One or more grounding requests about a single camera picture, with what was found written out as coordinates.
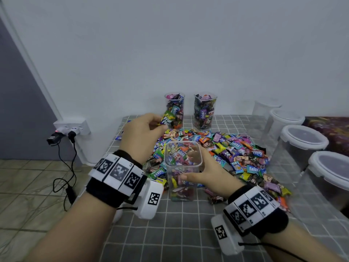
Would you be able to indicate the grey door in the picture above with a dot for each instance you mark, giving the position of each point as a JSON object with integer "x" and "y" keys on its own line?
{"x": 19, "y": 111}

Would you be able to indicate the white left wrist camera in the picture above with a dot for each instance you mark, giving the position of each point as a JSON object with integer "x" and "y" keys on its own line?
{"x": 150, "y": 199}

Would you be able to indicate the person's left hand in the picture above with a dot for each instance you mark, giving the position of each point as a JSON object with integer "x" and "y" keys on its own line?
{"x": 140, "y": 136}

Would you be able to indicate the black power plug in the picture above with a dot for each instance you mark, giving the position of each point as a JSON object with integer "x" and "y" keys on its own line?
{"x": 53, "y": 139}

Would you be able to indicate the dark patterned cloth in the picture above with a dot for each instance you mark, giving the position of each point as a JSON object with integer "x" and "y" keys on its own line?
{"x": 332, "y": 131}

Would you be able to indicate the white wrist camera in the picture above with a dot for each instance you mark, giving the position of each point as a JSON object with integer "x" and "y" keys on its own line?
{"x": 150, "y": 199}
{"x": 223, "y": 234}

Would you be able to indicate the small transparent plastic jar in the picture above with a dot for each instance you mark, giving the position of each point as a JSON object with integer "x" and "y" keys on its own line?
{"x": 205, "y": 111}
{"x": 266, "y": 110}
{"x": 182, "y": 158}

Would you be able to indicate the person's right hand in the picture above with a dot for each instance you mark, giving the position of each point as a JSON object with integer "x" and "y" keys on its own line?
{"x": 218, "y": 180}

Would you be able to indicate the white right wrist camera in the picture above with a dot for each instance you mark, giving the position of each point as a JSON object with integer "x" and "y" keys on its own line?
{"x": 223, "y": 234}

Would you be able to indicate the person's right forearm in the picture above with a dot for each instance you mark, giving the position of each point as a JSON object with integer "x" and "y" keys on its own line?
{"x": 300, "y": 245}

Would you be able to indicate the black marker-tagged left wristband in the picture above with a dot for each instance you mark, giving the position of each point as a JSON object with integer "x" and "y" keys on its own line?
{"x": 115, "y": 177}

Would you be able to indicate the pile of colourful candies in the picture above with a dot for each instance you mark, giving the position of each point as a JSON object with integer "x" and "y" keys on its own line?
{"x": 245, "y": 152}

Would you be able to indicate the black marker-tagged wristband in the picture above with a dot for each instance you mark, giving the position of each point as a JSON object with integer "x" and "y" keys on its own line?
{"x": 115, "y": 177}
{"x": 253, "y": 210}

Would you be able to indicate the tall transparent plastic jar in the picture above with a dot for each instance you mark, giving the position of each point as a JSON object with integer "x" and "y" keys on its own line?
{"x": 175, "y": 109}

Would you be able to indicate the person's left forearm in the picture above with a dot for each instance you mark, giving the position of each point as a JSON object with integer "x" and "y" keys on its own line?
{"x": 76, "y": 232}

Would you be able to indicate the white wall socket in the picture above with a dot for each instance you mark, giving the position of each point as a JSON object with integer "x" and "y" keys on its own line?
{"x": 72, "y": 126}

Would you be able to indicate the black marker-tagged right wristband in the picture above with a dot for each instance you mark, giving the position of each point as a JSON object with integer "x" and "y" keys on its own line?
{"x": 253, "y": 210}

